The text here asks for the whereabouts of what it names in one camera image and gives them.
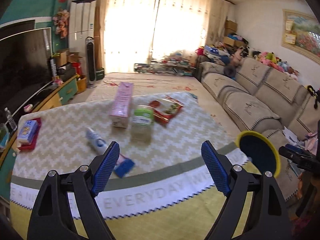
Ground pile of plush toys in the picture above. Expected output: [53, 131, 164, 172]
[250, 50, 299, 80]

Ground red snack wrapper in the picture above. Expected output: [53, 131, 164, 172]
[148, 95, 184, 126]

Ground large black television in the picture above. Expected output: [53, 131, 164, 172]
[1, 27, 52, 114]

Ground yellow-rimmed trash bin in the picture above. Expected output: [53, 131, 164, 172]
[235, 131, 281, 178]

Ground chevron patterned table runner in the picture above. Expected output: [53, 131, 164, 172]
[10, 92, 248, 219]

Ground white tower fan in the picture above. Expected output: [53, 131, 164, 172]
[85, 36, 96, 88]

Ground pink carton box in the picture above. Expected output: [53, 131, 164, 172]
[110, 82, 134, 128]

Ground white air conditioner cabinet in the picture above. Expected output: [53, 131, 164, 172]
[68, 0, 96, 57]

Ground clear water bottle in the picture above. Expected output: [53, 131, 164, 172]
[4, 107, 17, 131]

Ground sheer window curtain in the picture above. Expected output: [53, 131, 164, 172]
[97, 0, 232, 73]

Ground small clear jar green label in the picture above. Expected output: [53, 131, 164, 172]
[131, 105, 154, 142]

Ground blue tissue pack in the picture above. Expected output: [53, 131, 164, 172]
[17, 120, 39, 145]

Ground beige sofa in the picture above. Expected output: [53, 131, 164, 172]
[198, 56, 320, 201]

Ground white blue tube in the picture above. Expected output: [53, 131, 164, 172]
[85, 127, 107, 155]

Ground green yellow tv cabinet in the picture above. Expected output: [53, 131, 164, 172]
[1, 75, 78, 204]

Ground red flat box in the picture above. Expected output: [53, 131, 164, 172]
[17, 118, 42, 151]

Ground blue small packet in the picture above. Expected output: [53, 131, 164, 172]
[113, 154, 135, 178]

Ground framed flower painting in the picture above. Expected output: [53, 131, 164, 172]
[281, 9, 319, 64]

